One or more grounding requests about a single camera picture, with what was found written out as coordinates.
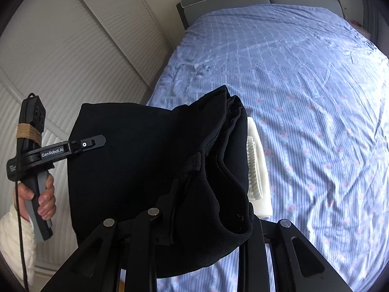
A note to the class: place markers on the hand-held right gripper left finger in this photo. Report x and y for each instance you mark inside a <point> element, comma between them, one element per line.
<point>152,228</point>

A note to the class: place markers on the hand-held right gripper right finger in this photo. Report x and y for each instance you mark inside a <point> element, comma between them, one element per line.
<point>255,251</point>

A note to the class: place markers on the white louvered wardrobe doors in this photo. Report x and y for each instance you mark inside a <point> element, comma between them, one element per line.
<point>76,51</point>

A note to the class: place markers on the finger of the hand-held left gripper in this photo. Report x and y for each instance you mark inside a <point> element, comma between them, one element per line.
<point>91,143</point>

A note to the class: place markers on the cream white folded garment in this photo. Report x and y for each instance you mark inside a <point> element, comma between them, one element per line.
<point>261,190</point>

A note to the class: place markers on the person's left forearm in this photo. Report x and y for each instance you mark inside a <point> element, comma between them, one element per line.
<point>15,243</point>

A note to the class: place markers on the person's left hand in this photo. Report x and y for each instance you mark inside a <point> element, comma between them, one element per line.
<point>47,200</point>

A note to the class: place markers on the blue floral bed sheet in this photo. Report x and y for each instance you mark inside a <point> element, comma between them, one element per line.
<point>304,97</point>

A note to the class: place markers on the black pants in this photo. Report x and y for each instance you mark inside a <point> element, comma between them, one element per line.
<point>136,158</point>

